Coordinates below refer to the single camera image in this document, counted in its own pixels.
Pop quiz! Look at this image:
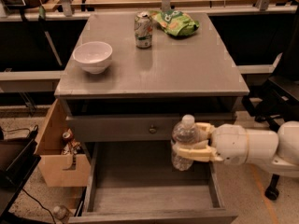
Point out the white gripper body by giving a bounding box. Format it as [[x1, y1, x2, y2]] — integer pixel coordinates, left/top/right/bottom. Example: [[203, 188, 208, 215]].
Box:
[[211, 124, 249, 165]]

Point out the black cable on floor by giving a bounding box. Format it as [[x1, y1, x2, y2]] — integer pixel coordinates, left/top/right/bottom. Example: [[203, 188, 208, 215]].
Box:
[[21, 188, 58, 224]]

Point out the bottle on floor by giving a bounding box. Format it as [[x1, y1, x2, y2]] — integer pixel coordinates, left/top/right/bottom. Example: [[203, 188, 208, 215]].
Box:
[[53, 205, 72, 224]]

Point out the cardboard box with items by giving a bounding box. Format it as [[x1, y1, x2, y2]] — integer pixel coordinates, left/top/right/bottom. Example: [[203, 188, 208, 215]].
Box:
[[36, 100, 91, 187]]

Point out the open grey bottom drawer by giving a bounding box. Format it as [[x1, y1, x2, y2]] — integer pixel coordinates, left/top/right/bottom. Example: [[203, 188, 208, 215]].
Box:
[[69, 141, 237, 224]]

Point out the clear plastic water bottle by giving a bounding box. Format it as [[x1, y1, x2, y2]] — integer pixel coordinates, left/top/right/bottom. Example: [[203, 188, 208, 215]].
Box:
[[171, 115, 200, 171]]

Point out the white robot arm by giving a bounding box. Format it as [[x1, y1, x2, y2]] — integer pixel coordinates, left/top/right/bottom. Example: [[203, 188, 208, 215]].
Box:
[[172, 121, 299, 178]]

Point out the round metal drawer knob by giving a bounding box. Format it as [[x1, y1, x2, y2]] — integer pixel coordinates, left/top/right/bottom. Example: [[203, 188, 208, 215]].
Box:
[[149, 125, 157, 134]]

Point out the green chip bag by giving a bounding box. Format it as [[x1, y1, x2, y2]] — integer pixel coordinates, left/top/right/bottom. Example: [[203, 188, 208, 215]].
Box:
[[149, 9, 199, 37]]

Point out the grey wooden drawer cabinet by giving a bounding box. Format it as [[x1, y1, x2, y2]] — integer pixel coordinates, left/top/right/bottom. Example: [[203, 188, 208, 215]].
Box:
[[54, 10, 250, 224]]

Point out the white ceramic bowl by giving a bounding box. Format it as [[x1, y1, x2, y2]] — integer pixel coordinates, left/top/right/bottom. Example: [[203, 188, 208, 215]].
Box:
[[72, 41, 113, 74]]

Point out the green white soda can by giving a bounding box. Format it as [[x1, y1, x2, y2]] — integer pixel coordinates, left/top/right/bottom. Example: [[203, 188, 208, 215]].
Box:
[[135, 11, 152, 49]]

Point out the soda can in box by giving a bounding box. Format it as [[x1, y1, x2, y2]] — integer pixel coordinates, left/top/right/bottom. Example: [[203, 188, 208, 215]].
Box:
[[62, 132, 74, 143]]

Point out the black office chair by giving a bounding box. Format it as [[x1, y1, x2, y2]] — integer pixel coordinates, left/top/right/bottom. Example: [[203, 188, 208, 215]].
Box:
[[242, 7, 299, 201]]

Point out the closed grey upper drawer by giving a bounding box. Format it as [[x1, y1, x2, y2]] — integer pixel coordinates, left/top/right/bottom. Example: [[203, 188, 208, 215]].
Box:
[[65, 113, 237, 143]]

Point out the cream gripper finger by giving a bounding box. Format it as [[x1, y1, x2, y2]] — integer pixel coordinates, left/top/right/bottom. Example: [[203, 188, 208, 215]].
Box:
[[172, 141, 223, 162], [196, 122, 215, 139]]

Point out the black cart on left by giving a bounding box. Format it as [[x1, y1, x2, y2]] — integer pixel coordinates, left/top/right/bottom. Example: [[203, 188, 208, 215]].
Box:
[[0, 126, 40, 224]]

